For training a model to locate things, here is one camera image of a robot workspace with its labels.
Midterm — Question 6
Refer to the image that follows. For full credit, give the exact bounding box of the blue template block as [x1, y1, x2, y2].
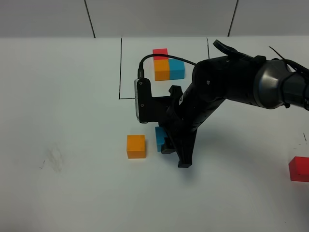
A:
[169, 58, 185, 80]

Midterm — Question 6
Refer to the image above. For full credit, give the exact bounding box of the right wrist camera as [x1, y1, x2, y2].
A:
[134, 78, 172, 123]

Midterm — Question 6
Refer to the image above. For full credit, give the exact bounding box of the orange template block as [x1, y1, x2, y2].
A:
[154, 59, 169, 81]

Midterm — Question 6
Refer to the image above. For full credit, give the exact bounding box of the red template block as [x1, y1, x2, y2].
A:
[153, 48, 168, 60]

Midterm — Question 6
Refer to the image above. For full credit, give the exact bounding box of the black camera cable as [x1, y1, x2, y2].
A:
[137, 54, 197, 79]

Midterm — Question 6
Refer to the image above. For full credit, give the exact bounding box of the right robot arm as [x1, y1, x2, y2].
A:
[160, 40, 309, 168]

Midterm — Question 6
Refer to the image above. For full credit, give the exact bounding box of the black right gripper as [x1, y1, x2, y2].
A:
[156, 85, 224, 168]

